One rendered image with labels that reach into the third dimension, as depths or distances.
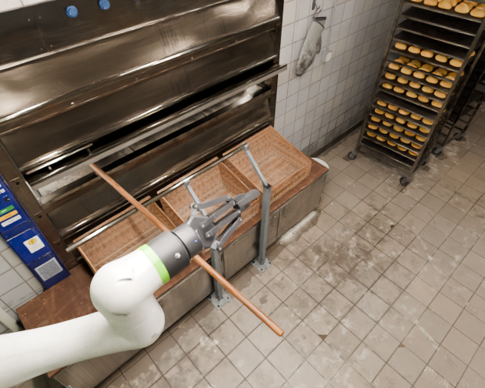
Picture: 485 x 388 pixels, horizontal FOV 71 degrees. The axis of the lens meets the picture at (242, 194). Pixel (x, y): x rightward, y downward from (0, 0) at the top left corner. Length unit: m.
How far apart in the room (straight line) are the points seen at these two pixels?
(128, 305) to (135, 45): 1.51
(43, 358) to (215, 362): 1.94
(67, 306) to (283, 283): 1.60
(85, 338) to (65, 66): 1.34
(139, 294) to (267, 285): 2.29
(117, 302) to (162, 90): 1.61
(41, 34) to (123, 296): 1.34
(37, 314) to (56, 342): 1.66
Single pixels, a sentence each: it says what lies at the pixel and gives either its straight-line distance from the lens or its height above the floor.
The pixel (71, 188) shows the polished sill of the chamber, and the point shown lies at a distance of 2.17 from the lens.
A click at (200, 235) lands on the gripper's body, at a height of 1.95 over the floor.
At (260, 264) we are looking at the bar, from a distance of 3.02.
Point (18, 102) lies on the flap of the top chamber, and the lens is 1.83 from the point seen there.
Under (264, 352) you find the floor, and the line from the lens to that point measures 2.72.
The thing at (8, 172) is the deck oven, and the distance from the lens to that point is 2.00.
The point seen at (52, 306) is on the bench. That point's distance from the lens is 2.49.
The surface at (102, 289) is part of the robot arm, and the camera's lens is 0.70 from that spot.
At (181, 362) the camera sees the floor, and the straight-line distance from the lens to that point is 2.72.
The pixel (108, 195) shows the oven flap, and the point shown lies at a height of 1.01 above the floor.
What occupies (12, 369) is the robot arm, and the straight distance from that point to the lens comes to 0.89.
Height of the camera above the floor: 2.57
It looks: 47 degrees down
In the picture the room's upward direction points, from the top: straight up
